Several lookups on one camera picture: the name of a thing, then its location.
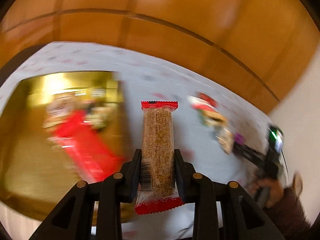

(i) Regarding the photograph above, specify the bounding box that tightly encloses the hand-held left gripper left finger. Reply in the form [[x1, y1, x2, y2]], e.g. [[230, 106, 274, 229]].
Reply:
[[29, 149, 142, 240]]

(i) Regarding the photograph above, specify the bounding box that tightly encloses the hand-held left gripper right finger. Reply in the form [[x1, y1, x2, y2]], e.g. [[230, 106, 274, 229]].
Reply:
[[174, 149, 285, 240]]

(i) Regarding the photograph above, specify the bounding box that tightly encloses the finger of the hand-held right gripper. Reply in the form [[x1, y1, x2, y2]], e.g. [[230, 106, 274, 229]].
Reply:
[[233, 142, 267, 170]]

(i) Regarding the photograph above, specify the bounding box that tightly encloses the purple candy wrapper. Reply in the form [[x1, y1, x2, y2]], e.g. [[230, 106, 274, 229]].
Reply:
[[232, 133, 247, 147]]

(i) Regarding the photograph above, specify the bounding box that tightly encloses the grain bar red-ended packet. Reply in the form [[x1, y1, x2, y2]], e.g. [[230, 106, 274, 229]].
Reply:
[[134, 101, 185, 215]]

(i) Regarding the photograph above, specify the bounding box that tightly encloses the yellow green snack packet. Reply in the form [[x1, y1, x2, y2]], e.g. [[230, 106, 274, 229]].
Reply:
[[200, 109, 229, 130]]

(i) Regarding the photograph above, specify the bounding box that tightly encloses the large red snack packet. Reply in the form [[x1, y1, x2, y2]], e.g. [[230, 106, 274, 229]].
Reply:
[[49, 112, 125, 183]]

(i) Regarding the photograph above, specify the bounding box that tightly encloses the beige snack packet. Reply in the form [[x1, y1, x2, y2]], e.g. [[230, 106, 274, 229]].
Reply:
[[87, 105, 112, 130]]

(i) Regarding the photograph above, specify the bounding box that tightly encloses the small red snack packet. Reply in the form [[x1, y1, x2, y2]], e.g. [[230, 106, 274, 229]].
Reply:
[[187, 92, 218, 111]]

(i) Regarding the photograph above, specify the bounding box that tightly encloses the gold foil snack packet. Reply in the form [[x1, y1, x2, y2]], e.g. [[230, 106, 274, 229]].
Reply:
[[44, 94, 75, 129]]

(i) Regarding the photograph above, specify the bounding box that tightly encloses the gold tin box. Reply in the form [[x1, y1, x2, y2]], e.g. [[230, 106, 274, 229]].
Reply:
[[0, 71, 125, 225]]

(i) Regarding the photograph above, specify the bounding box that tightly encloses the person's right forearm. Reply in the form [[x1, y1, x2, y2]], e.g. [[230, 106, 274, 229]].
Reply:
[[265, 172, 316, 239]]

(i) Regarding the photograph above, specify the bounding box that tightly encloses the person's right hand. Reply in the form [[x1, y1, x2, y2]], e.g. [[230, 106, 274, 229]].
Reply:
[[250, 177, 286, 208]]

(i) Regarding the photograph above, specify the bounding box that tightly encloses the wooden panelled wardrobe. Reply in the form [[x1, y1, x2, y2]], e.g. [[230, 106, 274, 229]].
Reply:
[[0, 0, 320, 113]]

